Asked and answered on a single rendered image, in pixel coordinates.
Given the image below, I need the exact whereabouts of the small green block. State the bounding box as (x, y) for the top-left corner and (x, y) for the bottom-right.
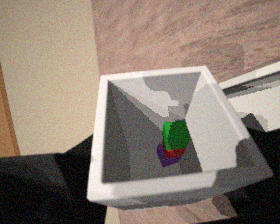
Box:
(162, 120), (190, 151)

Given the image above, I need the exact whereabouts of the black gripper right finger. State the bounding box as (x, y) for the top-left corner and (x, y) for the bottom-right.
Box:
(226, 127), (280, 216)

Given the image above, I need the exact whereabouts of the grey shallow tray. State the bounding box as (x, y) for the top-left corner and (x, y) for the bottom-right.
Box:
(218, 61), (280, 132)

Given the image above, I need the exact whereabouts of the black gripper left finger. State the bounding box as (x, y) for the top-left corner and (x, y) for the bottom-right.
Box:
(0, 133), (107, 224)

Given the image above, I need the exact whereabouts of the grey square open-top container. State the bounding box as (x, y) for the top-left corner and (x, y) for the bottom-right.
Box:
(87, 66), (273, 211)

